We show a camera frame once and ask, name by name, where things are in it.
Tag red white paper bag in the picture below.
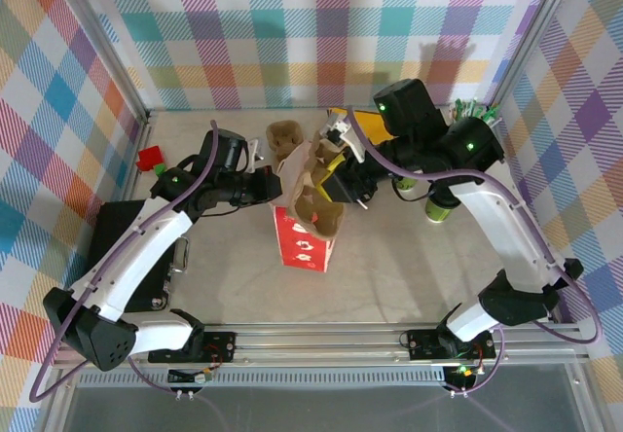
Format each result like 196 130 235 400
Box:
272 137 347 275

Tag green paper cup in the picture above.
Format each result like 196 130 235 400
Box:
424 191 455 225

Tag brown plush toy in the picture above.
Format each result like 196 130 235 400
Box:
265 119 312 161

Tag yellow napkin stack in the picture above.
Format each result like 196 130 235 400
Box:
330 108 393 144

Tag cardboard napkin box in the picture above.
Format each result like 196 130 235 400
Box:
326 106 393 145

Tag green white wrapped straws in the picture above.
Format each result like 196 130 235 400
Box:
452 98 502 125

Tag large red toy block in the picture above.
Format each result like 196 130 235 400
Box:
136 145 165 171

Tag black case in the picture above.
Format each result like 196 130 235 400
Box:
83 198 191 312

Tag small circuit board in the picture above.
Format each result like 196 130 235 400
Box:
445 364 481 379
167 367 215 385

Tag grey metal panel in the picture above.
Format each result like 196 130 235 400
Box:
62 386 588 432

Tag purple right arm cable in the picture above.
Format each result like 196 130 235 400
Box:
344 106 604 348

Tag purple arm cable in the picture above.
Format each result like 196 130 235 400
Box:
344 106 604 348
28 119 220 402

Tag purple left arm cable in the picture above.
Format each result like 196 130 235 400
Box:
28 119 220 402

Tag aluminium frame side rail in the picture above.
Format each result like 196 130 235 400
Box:
494 105 561 326
42 110 153 432

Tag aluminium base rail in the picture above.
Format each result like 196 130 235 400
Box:
51 323 588 371

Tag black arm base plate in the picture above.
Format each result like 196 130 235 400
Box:
147 330 238 364
406 327 497 361

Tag aluminium frame post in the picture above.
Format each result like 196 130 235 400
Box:
55 0 150 122
489 0 583 107

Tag grey slotted cable duct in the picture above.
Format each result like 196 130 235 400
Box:
75 367 593 390

